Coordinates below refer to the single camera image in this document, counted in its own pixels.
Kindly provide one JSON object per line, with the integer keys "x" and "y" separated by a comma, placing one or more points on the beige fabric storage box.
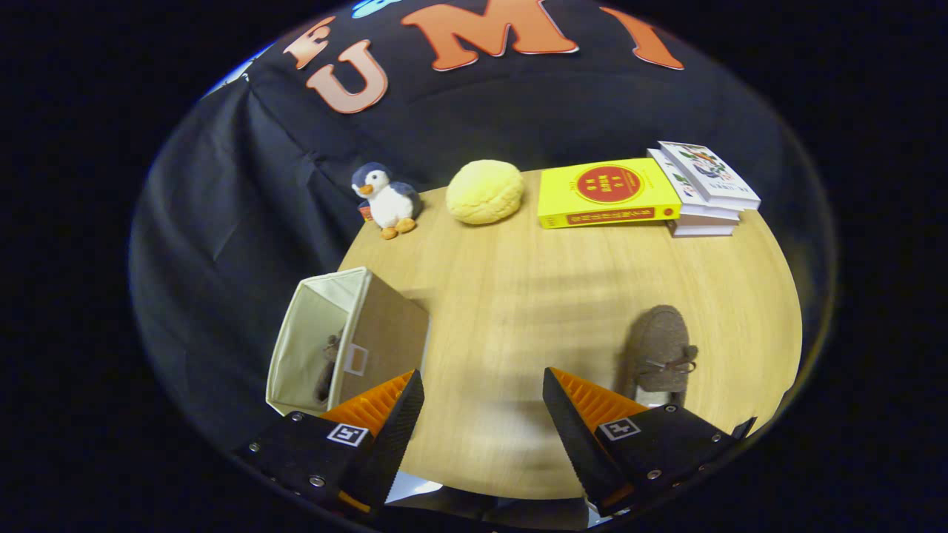
{"x": 385, "y": 326}

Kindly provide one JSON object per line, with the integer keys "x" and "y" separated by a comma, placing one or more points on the yellow bun-shaped plush cushion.
{"x": 485, "y": 192}

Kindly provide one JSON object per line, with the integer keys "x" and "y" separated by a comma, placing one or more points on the white book with illustrated cover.
{"x": 707, "y": 172}

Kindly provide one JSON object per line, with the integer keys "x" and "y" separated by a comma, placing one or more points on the yellow book with red circle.
{"x": 600, "y": 192}

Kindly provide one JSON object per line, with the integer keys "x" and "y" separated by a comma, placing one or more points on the penguin plush toy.
{"x": 389, "y": 203}

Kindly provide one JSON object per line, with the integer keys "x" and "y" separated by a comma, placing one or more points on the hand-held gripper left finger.
{"x": 392, "y": 437}

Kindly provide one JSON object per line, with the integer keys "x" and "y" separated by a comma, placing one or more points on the brown fuzzy shoe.
{"x": 659, "y": 340}
{"x": 327, "y": 370}

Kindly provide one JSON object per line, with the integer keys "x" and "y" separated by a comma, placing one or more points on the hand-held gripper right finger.
{"x": 574, "y": 437}

